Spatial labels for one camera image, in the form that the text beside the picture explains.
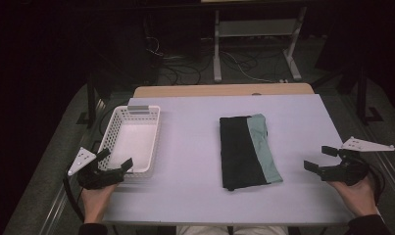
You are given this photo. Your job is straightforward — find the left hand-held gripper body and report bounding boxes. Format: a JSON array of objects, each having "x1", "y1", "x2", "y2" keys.
[{"x1": 67, "y1": 146, "x2": 126, "y2": 191}]

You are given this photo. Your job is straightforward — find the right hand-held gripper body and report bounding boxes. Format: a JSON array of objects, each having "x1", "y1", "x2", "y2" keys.
[{"x1": 318, "y1": 136, "x2": 395, "y2": 187}]

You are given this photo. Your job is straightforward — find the white perforated plastic basket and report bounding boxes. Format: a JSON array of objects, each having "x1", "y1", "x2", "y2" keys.
[{"x1": 96, "y1": 105, "x2": 162, "y2": 179}]

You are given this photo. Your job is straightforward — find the black and green clothing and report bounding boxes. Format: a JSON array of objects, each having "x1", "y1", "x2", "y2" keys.
[{"x1": 219, "y1": 113, "x2": 283, "y2": 192}]

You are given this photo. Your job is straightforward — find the person's left hand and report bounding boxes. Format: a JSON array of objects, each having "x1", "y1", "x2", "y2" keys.
[{"x1": 80, "y1": 182, "x2": 120, "y2": 225}]

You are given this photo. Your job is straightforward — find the person's right hand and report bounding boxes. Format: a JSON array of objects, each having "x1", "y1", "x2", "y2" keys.
[{"x1": 326, "y1": 173, "x2": 381, "y2": 218}]

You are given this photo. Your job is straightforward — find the black metal stand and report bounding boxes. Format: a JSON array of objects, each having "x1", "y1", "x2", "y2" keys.
[
  {"x1": 355, "y1": 63, "x2": 385, "y2": 125},
  {"x1": 75, "y1": 70, "x2": 105, "y2": 129}
]

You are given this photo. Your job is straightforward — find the person's legs in light pants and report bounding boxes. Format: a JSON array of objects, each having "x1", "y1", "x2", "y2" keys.
[{"x1": 176, "y1": 225, "x2": 289, "y2": 235}]

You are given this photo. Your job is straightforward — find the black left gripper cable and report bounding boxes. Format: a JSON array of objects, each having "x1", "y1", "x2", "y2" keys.
[{"x1": 62, "y1": 170, "x2": 85, "y2": 223}]

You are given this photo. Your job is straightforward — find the tangle of black floor cables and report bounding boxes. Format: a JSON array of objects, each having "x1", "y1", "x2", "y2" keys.
[{"x1": 145, "y1": 34, "x2": 206, "y2": 86}]

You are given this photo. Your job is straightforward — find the white floor cable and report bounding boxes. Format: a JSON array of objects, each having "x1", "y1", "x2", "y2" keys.
[{"x1": 220, "y1": 51, "x2": 290, "y2": 84}]

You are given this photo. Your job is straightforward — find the white metal frame stand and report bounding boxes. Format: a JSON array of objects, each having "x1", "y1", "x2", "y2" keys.
[{"x1": 213, "y1": 6, "x2": 308, "y2": 83}]

